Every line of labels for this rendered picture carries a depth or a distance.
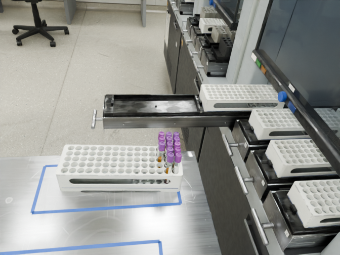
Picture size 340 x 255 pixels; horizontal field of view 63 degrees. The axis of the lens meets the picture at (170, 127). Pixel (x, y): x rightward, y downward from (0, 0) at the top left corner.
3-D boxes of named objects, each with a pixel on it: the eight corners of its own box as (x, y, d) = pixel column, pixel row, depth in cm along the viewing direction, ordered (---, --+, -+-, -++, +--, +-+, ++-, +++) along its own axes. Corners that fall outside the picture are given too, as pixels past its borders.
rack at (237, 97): (270, 97, 111) (276, 84, 107) (282, 113, 103) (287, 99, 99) (198, 98, 107) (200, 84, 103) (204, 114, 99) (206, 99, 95)
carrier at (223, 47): (228, 59, 131) (231, 47, 127) (224, 58, 130) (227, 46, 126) (221, 48, 139) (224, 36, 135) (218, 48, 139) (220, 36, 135)
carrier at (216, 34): (220, 45, 142) (222, 33, 138) (216, 45, 142) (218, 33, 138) (214, 36, 151) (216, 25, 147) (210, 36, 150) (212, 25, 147)
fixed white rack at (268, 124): (324, 121, 102) (332, 108, 98) (340, 140, 94) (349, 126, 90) (246, 123, 97) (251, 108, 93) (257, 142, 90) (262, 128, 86)
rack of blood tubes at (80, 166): (177, 162, 78) (179, 146, 74) (180, 191, 71) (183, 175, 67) (68, 161, 75) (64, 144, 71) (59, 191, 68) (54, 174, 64)
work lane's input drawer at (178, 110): (272, 109, 117) (279, 90, 112) (286, 130, 107) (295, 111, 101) (93, 110, 107) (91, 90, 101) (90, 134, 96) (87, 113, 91)
